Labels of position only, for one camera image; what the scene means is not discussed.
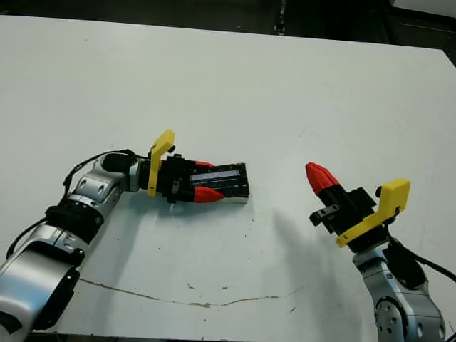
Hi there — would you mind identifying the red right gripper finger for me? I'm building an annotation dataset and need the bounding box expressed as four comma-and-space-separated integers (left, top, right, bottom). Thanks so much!
305, 162, 357, 211

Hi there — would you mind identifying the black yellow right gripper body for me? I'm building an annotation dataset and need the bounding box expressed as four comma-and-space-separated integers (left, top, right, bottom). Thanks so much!
309, 179, 411, 254

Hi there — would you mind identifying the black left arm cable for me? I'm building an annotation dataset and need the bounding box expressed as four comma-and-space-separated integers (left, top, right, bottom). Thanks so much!
5, 148, 150, 261

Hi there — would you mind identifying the shiny black box lid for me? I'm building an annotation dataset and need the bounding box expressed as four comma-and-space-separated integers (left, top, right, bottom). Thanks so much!
188, 162, 251, 200

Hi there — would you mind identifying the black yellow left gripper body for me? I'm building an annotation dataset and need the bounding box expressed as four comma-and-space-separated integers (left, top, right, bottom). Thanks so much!
137, 129, 196, 204

